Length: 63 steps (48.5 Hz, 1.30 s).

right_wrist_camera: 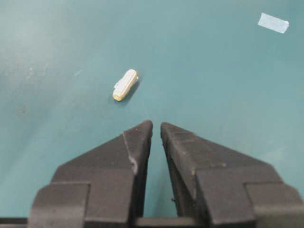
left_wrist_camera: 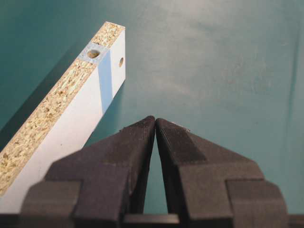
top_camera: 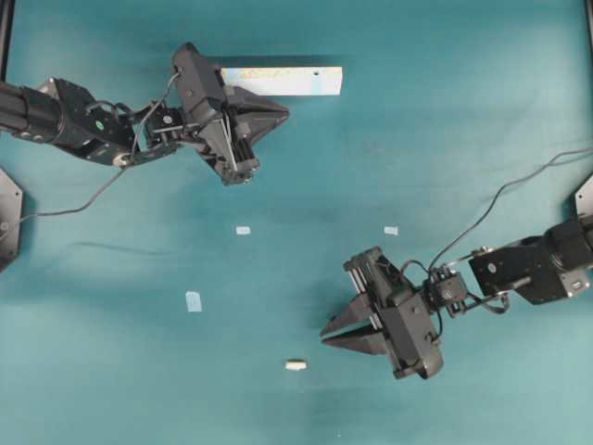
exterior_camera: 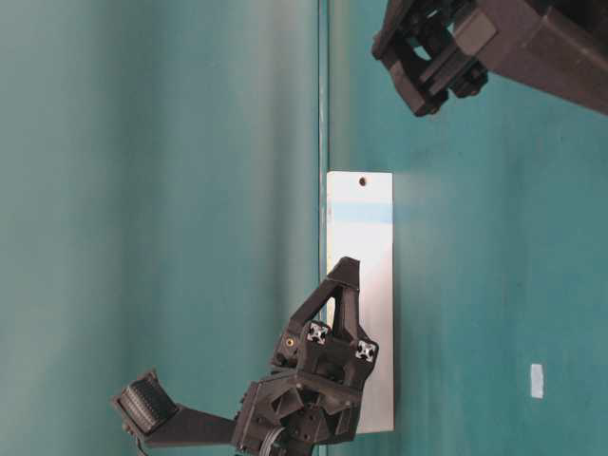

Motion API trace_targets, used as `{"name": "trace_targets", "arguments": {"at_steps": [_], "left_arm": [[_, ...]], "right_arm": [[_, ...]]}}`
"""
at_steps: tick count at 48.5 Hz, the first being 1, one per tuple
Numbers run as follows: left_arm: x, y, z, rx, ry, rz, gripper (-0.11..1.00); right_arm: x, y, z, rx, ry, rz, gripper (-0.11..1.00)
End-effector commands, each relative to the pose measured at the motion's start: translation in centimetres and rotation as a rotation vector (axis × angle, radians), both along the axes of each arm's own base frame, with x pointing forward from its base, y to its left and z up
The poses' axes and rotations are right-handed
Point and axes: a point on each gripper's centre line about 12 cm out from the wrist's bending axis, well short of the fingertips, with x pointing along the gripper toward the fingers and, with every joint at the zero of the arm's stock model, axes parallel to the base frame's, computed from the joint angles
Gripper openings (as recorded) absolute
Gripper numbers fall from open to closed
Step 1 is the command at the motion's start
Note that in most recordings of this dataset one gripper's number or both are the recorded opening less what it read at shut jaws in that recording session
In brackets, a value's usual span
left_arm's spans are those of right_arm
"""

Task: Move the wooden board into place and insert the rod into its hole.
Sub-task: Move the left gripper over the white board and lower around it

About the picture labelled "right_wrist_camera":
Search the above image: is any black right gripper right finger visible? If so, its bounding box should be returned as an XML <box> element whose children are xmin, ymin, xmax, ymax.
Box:
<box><xmin>161</xmin><ymin>122</ymin><xmax>304</xmax><ymax>228</ymax></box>

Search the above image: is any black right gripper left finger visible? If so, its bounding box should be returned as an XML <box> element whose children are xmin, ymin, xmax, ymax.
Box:
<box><xmin>28</xmin><ymin>120</ymin><xmax>152</xmax><ymax>228</ymax></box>

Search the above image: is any small wooden dowel rod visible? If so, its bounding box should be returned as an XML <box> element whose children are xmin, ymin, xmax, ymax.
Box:
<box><xmin>112</xmin><ymin>69</ymin><xmax>138</xmax><ymax>101</ymax></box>

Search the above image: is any blue tape piece right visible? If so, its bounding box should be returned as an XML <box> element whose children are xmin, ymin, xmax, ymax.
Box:
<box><xmin>258</xmin><ymin>13</ymin><xmax>289</xmax><ymax>34</ymax></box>

